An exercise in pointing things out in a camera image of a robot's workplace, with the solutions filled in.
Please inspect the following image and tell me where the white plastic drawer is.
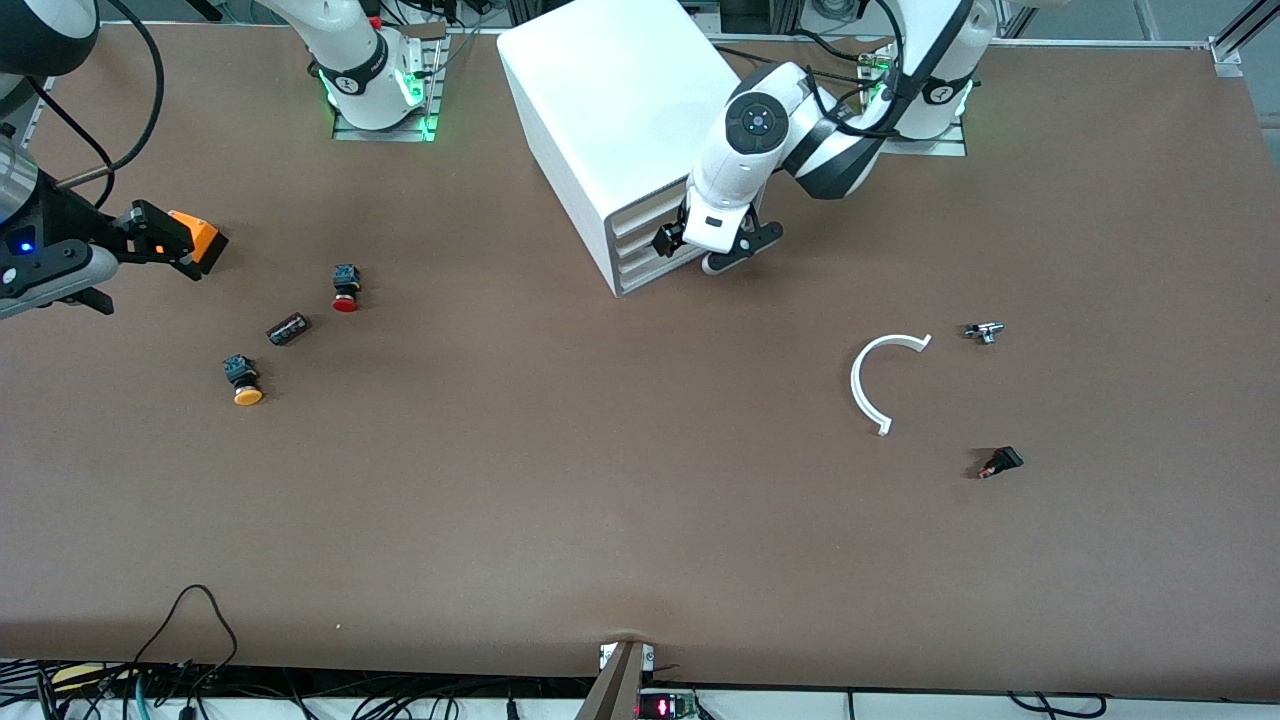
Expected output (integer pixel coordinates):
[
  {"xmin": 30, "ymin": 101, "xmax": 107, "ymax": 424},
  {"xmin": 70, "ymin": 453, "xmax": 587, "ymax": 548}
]
[
  {"xmin": 612, "ymin": 205, "xmax": 663, "ymax": 261},
  {"xmin": 610, "ymin": 183, "xmax": 693, "ymax": 241},
  {"xmin": 616, "ymin": 252, "xmax": 706, "ymax": 298},
  {"xmin": 614, "ymin": 235, "xmax": 669, "ymax": 279}
]

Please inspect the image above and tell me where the white drawer cabinet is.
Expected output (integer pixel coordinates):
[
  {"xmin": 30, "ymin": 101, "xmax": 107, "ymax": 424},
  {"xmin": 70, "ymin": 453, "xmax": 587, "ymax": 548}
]
[{"xmin": 497, "ymin": 0, "xmax": 781, "ymax": 298}]

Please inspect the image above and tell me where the yellow push button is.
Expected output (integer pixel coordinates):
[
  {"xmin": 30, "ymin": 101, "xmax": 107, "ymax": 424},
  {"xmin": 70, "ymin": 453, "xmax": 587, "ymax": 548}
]
[{"xmin": 222, "ymin": 354, "xmax": 265, "ymax": 407}]

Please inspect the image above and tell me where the orange box with black base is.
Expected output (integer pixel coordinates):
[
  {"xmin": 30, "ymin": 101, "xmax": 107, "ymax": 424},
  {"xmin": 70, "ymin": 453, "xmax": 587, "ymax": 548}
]
[{"xmin": 165, "ymin": 210, "xmax": 229, "ymax": 281}]

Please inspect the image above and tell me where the white curved plastic arc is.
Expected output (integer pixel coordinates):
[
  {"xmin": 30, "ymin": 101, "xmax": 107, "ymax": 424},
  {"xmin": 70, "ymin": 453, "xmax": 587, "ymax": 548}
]
[{"xmin": 850, "ymin": 333, "xmax": 933, "ymax": 438}]

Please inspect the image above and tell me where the black equipment box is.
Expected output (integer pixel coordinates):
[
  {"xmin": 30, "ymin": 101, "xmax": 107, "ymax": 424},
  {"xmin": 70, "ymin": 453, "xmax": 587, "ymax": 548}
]
[{"xmin": 718, "ymin": 0, "xmax": 806, "ymax": 36}]

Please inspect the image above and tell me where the black base power cable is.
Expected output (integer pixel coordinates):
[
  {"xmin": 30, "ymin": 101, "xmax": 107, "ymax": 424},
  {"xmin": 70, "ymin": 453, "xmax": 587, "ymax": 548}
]
[{"xmin": 790, "ymin": 28, "xmax": 871, "ymax": 66}]

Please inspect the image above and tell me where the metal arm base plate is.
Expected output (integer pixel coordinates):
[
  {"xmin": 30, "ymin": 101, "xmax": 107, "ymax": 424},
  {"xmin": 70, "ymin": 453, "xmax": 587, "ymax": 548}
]
[
  {"xmin": 878, "ymin": 118, "xmax": 969, "ymax": 158},
  {"xmin": 332, "ymin": 25, "xmax": 446, "ymax": 143}
]

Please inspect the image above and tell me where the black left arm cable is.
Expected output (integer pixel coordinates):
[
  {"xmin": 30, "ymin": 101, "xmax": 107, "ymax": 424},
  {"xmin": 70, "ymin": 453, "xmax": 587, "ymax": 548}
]
[{"xmin": 800, "ymin": 0, "xmax": 906, "ymax": 141}]

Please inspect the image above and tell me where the thin black looped cable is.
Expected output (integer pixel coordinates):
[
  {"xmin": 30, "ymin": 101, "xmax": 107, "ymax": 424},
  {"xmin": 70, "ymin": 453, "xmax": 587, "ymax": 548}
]
[{"xmin": 130, "ymin": 584, "xmax": 239, "ymax": 669}]

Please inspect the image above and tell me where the brown post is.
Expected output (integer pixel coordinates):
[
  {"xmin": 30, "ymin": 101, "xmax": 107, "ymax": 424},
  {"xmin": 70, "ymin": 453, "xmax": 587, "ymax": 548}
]
[{"xmin": 575, "ymin": 640, "xmax": 646, "ymax": 720}]

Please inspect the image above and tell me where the tangled black cable bundle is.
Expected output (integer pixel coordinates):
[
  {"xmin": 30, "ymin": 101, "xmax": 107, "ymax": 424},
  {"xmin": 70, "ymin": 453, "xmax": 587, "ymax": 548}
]
[{"xmin": 0, "ymin": 658, "xmax": 601, "ymax": 720}]

